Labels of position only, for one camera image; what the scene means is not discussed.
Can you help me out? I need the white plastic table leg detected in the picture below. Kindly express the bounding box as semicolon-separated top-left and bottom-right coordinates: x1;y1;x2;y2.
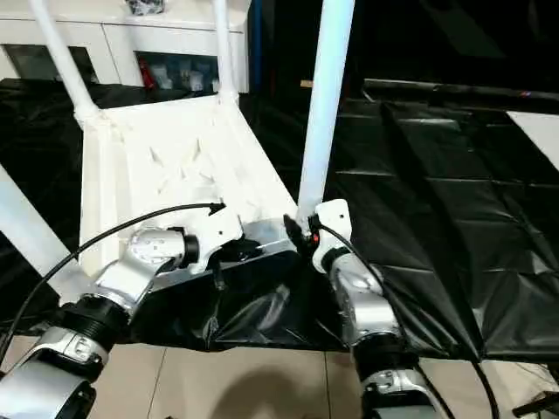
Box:
210;0;240;105
31;0;100;127
0;164;80;303
294;0;356;224

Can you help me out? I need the black glossy mat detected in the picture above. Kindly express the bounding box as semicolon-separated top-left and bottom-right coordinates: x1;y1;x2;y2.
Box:
0;77;559;362

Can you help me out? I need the blue upright panel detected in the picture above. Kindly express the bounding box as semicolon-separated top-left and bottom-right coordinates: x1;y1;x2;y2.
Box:
250;0;266;93

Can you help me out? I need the long black bar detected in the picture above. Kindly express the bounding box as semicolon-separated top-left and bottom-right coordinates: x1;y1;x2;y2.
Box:
363;78;559;105

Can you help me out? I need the white cabinet with glass doors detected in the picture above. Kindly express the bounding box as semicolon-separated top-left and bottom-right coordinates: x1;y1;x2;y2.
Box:
0;0;251;95

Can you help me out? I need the white flat board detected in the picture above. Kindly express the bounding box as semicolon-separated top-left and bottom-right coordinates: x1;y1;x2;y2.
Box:
505;110;559;172

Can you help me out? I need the dark object on cabinet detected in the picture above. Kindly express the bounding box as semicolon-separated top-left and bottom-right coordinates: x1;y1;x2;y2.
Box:
125;0;168;17

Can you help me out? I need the black floor stand leg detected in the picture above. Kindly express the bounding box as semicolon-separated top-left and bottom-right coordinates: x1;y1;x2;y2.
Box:
512;389;559;416

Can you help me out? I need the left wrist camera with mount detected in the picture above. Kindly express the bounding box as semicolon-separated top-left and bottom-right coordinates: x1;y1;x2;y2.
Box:
193;212;246;274

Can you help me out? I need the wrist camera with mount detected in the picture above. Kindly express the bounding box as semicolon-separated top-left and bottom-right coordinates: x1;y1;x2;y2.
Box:
193;212;246;274
308;198;354;274

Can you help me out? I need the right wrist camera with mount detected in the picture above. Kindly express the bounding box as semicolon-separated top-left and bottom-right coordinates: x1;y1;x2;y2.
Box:
308;198;354;274

